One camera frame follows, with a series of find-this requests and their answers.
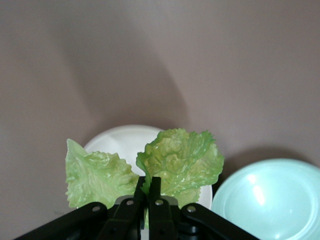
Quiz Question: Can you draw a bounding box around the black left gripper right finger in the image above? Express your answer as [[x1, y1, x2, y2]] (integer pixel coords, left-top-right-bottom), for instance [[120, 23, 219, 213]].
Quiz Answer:
[[148, 176, 261, 240]]

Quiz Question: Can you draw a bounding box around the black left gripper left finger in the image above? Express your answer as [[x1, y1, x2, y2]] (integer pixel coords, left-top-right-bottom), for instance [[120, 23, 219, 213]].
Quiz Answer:
[[11, 176, 149, 240]]

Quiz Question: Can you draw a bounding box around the green lettuce leaf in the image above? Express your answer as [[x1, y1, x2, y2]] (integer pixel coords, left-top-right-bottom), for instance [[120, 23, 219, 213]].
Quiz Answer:
[[64, 127, 225, 210]]

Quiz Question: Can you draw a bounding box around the cream plate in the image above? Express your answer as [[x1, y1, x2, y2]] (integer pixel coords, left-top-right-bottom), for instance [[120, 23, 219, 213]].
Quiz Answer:
[[83, 124, 214, 210]]

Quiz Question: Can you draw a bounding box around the mint green plate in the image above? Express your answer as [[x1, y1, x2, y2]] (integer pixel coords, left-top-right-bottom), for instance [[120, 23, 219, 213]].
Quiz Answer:
[[211, 157, 320, 240]]

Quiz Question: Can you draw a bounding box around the brown table cover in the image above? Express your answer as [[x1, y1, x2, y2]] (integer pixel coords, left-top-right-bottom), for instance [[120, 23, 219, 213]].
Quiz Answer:
[[0, 0, 320, 240]]

